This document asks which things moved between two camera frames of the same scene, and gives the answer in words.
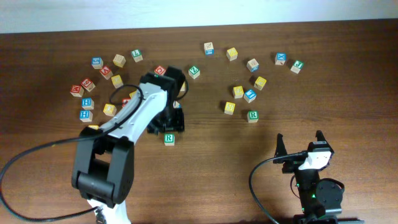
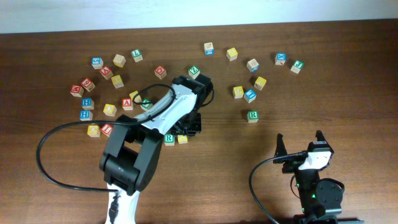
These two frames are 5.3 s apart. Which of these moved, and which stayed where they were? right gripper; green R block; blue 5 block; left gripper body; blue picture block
Moved: left gripper body
Stayed: right gripper; blue 5 block; green R block; blue picture block
